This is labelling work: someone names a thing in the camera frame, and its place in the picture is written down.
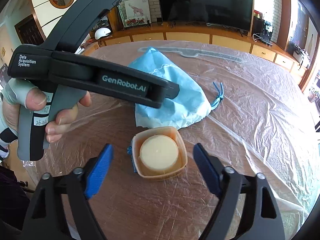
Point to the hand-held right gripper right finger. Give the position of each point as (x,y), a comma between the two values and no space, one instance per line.
(207,170)

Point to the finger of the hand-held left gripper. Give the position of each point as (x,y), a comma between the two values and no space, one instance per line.
(162,91)

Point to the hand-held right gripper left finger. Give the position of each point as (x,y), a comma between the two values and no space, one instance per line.
(98,172)

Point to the orange plastic container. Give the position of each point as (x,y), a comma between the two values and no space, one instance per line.
(150,174)

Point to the person's left hand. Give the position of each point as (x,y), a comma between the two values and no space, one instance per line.
(35,98)

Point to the small blue wrapper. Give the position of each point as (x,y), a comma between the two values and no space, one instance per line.
(130,152)

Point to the white helmet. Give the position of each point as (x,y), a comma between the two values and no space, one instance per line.
(103,33)

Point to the cream round disc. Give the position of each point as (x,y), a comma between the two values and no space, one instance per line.
(158,152)

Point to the dark wooden door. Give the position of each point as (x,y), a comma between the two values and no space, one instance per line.
(30,32)

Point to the red floral picture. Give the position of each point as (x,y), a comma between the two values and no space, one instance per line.
(135,22)

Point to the elephant picture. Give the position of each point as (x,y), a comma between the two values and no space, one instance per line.
(137,10)

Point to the person's dark clothing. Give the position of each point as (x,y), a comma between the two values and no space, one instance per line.
(12,200)

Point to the black flat television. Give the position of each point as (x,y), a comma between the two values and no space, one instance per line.
(212,2)

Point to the black coffee machine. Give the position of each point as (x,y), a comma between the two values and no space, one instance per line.
(265,32)

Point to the white printer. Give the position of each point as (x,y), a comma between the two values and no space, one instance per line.
(301,55)

